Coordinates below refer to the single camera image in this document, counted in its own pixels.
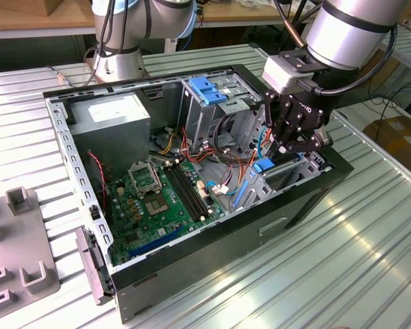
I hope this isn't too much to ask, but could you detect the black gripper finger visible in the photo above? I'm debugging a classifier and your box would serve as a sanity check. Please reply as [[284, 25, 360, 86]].
[[284, 132, 331, 155], [264, 90, 288, 162]]

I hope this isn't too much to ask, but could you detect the blue data wire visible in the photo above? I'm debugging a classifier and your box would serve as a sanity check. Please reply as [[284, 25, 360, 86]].
[[205, 125, 273, 196]]

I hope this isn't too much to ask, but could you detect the grey metal disk bay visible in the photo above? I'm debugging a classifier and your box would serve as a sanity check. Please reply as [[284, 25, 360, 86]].
[[227, 102, 333, 213]]

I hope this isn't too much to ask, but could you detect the blue plastic cage latch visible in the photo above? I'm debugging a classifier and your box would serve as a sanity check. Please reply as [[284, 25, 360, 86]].
[[188, 77, 229, 107]]

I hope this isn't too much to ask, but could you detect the grey metal drive cage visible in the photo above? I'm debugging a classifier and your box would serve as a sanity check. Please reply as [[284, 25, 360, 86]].
[[177, 70, 266, 151]]

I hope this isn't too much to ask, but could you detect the cardboard box with label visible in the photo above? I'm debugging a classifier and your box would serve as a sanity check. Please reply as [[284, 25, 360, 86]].
[[362, 115, 411, 172]]

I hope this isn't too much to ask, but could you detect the black RAM slot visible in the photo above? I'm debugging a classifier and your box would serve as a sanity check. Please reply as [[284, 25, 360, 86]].
[[166, 163, 203, 221], [171, 162, 207, 219], [162, 164, 199, 223], [174, 161, 212, 217]]

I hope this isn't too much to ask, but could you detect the black PC case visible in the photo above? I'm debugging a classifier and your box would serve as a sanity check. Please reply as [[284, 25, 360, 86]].
[[42, 63, 354, 325]]

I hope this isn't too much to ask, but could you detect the metal socket cover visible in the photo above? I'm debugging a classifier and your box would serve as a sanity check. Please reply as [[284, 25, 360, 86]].
[[127, 159, 163, 199]]

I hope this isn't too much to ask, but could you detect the CPU socket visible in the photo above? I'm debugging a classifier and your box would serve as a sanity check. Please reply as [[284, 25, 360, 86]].
[[143, 193, 171, 217]]

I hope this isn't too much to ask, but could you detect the green motherboard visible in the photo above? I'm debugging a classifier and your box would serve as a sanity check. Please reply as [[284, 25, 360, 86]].
[[104, 159, 227, 265]]

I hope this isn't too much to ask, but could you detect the grey power supply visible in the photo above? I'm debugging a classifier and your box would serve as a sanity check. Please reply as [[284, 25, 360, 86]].
[[66, 91, 152, 175]]

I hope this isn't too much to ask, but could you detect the blue expansion slot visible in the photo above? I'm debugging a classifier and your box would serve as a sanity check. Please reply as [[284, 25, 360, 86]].
[[128, 224, 185, 258]]

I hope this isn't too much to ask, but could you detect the wooden desk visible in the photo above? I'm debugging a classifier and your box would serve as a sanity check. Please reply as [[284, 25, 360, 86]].
[[0, 0, 401, 40]]

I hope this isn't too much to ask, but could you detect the grey parts rack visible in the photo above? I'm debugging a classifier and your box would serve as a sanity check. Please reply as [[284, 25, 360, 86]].
[[0, 186, 61, 306]]

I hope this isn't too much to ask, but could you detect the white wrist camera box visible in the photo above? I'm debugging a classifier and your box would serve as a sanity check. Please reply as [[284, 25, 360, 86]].
[[261, 50, 318, 94]]

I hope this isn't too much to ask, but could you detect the black cable bundle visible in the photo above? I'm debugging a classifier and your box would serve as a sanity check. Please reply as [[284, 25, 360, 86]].
[[212, 112, 258, 165]]

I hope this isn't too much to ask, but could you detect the black camera cable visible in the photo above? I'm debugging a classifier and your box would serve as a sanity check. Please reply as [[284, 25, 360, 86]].
[[296, 23, 400, 97]]

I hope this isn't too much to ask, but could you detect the red orange wire bundle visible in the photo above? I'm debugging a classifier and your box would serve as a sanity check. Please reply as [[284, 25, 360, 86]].
[[179, 126, 258, 172]]

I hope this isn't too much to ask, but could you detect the white plug wire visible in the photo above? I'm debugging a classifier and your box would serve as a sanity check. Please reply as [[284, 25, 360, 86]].
[[214, 167, 236, 196]]

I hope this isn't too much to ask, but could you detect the yellow black wire bundle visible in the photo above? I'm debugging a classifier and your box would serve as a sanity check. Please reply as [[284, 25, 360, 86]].
[[152, 126, 179, 155]]

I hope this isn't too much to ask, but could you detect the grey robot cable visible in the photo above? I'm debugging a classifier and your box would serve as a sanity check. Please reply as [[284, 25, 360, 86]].
[[47, 0, 119, 88]]

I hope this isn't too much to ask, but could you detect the grey case handle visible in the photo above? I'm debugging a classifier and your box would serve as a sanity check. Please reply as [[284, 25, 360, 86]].
[[75, 226, 116, 306]]

